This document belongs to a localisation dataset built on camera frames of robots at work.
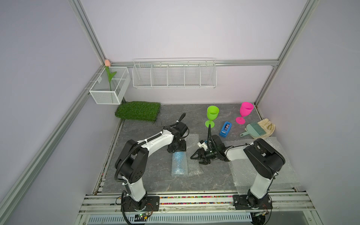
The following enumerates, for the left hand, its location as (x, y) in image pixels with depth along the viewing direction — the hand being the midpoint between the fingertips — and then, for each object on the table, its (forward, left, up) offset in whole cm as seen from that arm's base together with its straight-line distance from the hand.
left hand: (180, 150), depth 88 cm
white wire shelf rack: (+47, +1, +25) cm, 54 cm away
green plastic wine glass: (+20, -23, +10) cm, 32 cm away
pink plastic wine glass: (+23, -47, +11) cm, 54 cm away
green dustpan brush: (+15, -55, -3) cm, 57 cm away
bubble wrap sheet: (-11, -8, -2) cm, 13 cm away
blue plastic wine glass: (-9, +1, +2) cm, 10 cm away
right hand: (-5, -7, -2) cm, 9 cm away
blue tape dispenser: (+16, -34, -2) cm, 38 cm away
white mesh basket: (+29, +45, +28) cm, 61 cm away
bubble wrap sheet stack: (-17, -36, -4) cm, 40 cm away
